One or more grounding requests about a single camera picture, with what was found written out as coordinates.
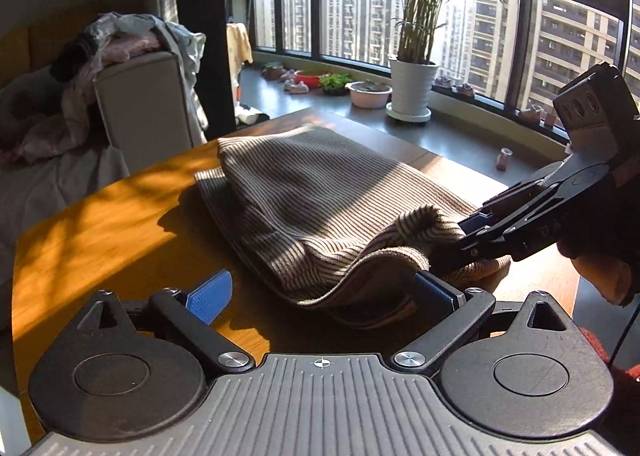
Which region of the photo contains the pile of clothes on chair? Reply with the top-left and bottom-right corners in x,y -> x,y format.
1,12 -> 208,170

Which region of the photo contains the beige striped sweater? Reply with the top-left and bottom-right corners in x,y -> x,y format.
193,122 -> 511,315

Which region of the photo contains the red flower pot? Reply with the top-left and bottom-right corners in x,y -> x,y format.
294,70 -> 328,90

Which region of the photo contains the grey covered sofa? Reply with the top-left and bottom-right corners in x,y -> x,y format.
1,66 -> 129,329

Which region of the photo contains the white upright vacuum cleaner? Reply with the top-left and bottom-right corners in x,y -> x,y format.
224,0 -> 270,129

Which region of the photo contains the beige upholstered chair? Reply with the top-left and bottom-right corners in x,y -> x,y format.
94,51 -> 206,173

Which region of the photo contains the small green potted plant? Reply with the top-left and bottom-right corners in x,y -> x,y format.
319,73 -> 354,97

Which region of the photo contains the right hand on gripper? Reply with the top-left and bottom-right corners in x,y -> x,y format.
556,164 -> 639,307

